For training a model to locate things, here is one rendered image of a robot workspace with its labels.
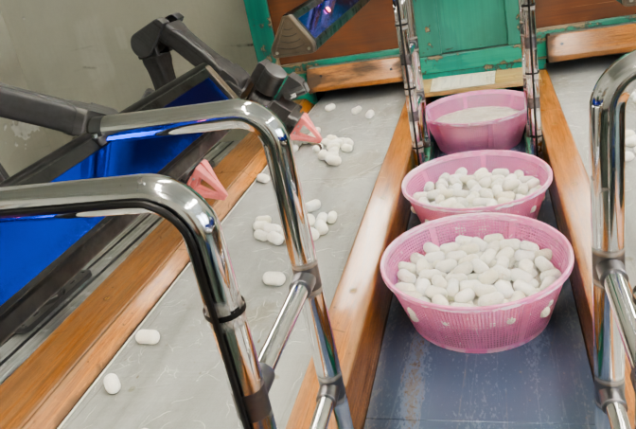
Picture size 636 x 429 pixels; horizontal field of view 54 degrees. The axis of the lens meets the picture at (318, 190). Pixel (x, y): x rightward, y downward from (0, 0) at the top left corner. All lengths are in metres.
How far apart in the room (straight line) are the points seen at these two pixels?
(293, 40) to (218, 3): 1.85
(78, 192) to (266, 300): 0.60
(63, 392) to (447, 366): 0.50
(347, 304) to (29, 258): 0.50
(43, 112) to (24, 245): 0.74
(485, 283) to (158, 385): 0.46
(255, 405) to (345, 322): 0.41
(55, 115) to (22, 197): 0.77
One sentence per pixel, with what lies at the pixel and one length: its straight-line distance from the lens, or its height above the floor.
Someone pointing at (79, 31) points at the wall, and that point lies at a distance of 3.35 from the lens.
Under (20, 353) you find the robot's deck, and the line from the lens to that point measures 1.21.
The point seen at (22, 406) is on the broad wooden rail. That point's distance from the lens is 0.89.
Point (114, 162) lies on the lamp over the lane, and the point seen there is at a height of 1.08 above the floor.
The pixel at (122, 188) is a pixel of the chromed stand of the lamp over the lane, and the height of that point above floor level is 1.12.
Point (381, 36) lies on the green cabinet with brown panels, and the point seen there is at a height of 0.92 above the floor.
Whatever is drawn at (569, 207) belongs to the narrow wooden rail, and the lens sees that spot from 1.04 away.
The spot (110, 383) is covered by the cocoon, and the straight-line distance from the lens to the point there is 0.86.
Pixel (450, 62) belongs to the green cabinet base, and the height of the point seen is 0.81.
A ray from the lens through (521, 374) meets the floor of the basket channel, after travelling 0.85.
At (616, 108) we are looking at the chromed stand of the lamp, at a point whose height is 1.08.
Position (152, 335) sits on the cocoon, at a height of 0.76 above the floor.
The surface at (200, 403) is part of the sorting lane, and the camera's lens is 0.80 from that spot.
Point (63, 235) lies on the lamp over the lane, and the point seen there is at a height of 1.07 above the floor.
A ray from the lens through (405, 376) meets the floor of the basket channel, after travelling 0.86.
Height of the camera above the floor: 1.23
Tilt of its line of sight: 22 degrees down
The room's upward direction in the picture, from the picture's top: 12 degrees counter-clockwise
